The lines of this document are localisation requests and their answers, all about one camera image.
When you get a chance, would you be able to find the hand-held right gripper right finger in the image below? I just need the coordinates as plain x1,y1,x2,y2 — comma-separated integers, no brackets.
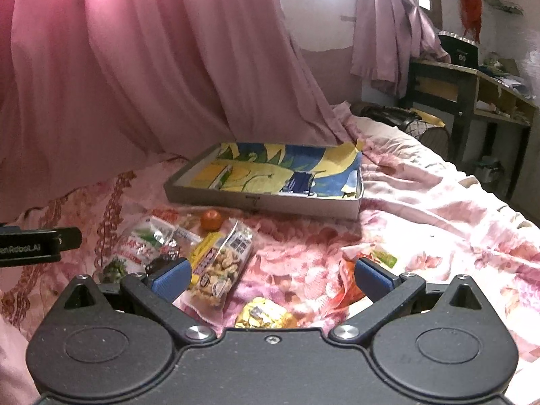
329,257,486,344

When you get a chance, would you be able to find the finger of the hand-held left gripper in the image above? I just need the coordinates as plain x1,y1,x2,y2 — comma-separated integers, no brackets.
0,227,82,250

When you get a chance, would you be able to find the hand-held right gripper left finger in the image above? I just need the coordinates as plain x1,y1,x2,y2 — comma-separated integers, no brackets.
53,257,218,344

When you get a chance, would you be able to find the dark snack packet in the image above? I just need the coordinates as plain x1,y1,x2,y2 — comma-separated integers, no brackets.
144,255,169,275

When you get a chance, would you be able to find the green and white snack packet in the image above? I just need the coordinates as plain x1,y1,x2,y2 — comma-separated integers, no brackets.
107,215,201,279

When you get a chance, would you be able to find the clear peanut snack packet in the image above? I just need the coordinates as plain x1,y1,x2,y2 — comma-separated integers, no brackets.
186,221,256,308

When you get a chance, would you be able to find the gold foil snack packet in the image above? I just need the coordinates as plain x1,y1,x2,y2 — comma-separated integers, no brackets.
234,297,300,330

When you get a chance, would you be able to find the grey box with yellow-blue lining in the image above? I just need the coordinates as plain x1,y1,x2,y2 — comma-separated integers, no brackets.
164,141,364,221

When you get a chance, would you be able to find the orange-red snack packet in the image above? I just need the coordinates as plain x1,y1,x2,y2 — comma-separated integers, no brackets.
333,245,399,308

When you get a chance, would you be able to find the yellow snack bar packet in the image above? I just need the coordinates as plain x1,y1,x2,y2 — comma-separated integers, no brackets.
188,231,224,288

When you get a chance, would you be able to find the small orange tangerine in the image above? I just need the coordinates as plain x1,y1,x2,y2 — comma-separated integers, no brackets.
199,209,223,233

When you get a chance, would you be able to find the pink floral bedsheet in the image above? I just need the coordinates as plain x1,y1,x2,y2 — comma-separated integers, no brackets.
0,114,540,405

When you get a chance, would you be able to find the slim green-white packet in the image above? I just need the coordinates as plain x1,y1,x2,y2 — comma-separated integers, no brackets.
207,164,235,190

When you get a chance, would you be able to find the blue packet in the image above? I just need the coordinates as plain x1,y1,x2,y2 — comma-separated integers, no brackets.
278,172,317,197

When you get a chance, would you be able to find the black mesh basket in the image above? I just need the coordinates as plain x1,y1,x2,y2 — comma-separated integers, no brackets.
358,103,452,153

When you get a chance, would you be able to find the yellow paper bag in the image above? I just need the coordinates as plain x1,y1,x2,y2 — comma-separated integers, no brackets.
411,109,446,128

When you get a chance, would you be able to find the large pink curtain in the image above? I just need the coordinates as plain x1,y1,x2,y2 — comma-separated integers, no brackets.
0,0,355,220

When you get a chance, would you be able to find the dark wooden desk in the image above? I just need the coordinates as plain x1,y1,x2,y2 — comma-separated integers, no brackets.
407,57,540,203

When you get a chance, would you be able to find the small lilac curtain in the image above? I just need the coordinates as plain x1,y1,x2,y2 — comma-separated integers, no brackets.
350,0,450,98

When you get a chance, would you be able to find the black box with studs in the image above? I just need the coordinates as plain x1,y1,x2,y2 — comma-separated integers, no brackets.
436,31,479,68

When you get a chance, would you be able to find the pile of papers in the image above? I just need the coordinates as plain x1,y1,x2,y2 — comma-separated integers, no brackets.
481,53,533,93

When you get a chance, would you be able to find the red hanging cloth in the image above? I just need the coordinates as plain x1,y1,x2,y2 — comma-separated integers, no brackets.
458,0,484,43

